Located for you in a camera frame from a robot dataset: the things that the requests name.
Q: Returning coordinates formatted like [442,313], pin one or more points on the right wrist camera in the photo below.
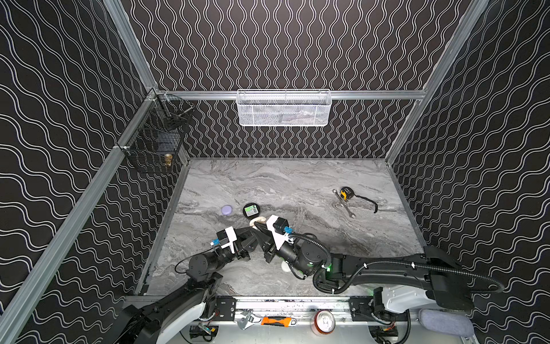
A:
[281,231]

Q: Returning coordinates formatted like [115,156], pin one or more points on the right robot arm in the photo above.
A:
[431,278]

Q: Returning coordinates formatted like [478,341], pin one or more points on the silver combination wrench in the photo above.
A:
[344,204]

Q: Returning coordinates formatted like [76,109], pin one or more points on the black round digital timer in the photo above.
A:
[251,210]

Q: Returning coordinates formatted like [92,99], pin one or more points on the white wire mesh basket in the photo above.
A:
[286,108]

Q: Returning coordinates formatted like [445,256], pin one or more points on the soda can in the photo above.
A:
[323,322]

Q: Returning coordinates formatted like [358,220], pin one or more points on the purple earbud charging case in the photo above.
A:
[227,210]

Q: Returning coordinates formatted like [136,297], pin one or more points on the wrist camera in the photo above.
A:
[281,231]
[225,239]

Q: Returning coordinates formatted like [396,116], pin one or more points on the yellow black tape measure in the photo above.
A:
[346,193]

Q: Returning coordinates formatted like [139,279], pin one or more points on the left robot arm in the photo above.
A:
[162,320]

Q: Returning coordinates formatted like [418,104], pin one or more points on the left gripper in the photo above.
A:
[243,241]

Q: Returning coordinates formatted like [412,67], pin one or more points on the adjustable wrench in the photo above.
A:
[247,319]

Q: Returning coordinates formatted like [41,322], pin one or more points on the grey cloth roll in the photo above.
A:
[446,323]

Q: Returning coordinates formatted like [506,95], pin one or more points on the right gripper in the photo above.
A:
[268,244]

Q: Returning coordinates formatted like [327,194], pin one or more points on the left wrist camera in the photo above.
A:
[225,239]

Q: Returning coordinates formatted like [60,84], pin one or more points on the orange handled tool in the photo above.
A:
[279,321]

